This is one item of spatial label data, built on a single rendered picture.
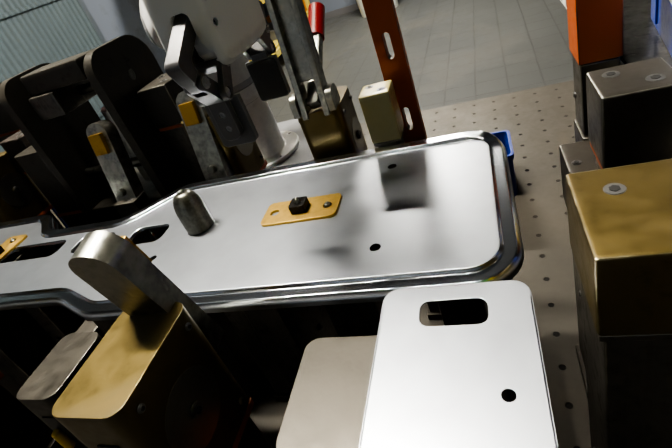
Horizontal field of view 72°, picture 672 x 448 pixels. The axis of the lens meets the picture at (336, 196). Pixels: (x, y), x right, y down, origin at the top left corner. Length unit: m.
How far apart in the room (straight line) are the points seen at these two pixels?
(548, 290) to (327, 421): 0.48
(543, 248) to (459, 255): 0.45
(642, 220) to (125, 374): 0.31
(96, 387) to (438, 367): 0.21
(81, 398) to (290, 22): 0.41
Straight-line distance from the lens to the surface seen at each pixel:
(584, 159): 0.45
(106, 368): 0.36
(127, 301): 0.36
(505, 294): 0.33
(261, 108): 1.10
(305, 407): 0.34
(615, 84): 0.38
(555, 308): 0.72
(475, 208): 0.40
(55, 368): 0.50
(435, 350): 0.31
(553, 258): 0.79
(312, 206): 0.47
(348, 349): 0.35
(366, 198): 0.46
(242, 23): 0.40
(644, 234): 0.28
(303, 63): 0.56
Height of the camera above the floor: 1.24
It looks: 30 degrees down
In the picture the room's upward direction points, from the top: 21 degrees counter-clockwise
